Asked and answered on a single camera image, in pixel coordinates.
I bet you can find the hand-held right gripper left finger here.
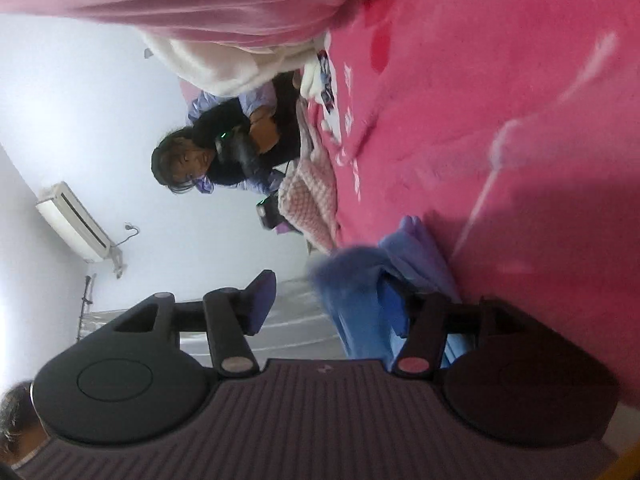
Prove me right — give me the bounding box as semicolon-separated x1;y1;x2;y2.
113;269;278;377

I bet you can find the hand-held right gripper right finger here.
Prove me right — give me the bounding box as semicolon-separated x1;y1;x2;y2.
390;291;547;376

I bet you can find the light blue t-shirt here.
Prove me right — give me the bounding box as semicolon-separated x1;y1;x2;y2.
306;215;477;372

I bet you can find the beige knit sweater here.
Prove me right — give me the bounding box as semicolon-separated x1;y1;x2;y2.
277;100;342;254

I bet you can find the metal curtain rod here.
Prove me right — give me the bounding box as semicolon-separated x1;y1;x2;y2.
75;273;99;342

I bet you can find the pink floral bed sheet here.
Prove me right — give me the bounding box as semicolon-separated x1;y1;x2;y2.
299;0;640;413

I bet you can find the white air conditioner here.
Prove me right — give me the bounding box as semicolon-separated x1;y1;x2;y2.
35;181;114;264

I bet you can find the white fleece garment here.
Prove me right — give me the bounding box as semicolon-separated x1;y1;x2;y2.
142;30;332;99

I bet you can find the person's head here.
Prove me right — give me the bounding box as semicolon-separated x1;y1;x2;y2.
0;380;52;467

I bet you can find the pink blanket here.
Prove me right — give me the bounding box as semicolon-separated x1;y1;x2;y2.
0;0;392;54

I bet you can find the air conditioner cable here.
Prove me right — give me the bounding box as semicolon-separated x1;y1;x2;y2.
109;221;141;279

